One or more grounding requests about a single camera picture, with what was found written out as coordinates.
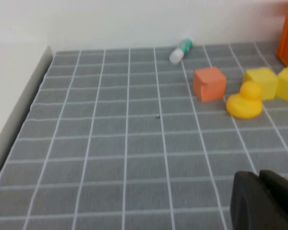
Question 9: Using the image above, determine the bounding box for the white green glue stick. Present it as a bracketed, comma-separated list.
[169, 38, 193, 65]

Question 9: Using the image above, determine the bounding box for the yellow rubber duck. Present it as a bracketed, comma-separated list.
[226, 80, 264, 120]

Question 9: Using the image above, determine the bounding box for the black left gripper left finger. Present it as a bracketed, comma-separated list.
[229, 170, 274, 230]

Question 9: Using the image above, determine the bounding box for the grey checked tablecloth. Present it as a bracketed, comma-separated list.
[0, 41, 288, 230]

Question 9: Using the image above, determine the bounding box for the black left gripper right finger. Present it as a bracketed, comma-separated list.
[258, 169, 288, 230]

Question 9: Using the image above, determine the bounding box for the orange foam cube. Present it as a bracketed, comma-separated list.
[193, 66, 227, 103]

